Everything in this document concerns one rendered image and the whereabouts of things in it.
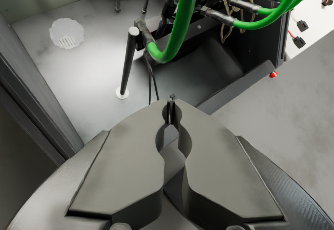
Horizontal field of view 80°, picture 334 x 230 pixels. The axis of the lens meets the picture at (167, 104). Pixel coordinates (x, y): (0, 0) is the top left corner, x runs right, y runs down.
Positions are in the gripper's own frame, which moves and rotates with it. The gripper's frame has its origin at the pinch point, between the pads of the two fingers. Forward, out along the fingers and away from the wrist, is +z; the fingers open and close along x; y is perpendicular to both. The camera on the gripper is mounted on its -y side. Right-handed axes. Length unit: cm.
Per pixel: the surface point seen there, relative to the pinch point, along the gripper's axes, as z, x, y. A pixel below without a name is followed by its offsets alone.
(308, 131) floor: 137, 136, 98
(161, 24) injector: 40.9, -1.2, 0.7
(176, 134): 30.2, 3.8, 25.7
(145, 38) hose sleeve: 20.6, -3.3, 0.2
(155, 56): 14.8, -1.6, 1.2
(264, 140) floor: 122, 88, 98
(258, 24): 28.4, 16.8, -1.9
